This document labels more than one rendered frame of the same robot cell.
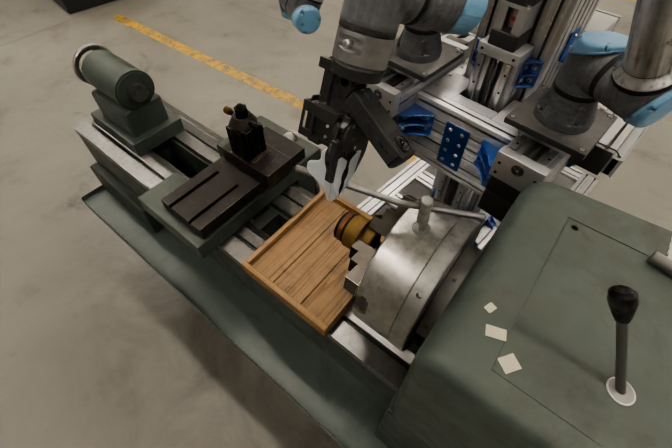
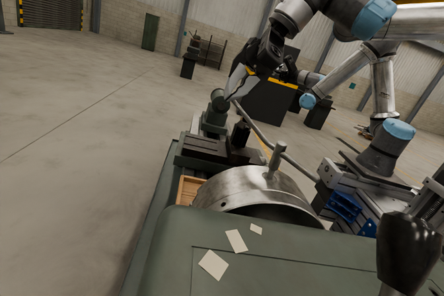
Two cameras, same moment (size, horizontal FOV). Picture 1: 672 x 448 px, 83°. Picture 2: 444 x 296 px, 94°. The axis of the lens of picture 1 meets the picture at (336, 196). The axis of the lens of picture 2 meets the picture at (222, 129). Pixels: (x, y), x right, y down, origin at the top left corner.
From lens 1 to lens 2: 48 cm
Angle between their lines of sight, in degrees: 43
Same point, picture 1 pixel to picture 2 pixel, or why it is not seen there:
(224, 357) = not seen: hidden behind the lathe
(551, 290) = (339, 287)
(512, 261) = (319, 236)
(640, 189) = not seen: outside the picture
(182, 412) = (95, 258)
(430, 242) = (265, 184)
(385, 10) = not seen: outside the picture
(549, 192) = not seen: hidden behind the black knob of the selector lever
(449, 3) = not seen: outside the picture
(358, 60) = (281, 6)
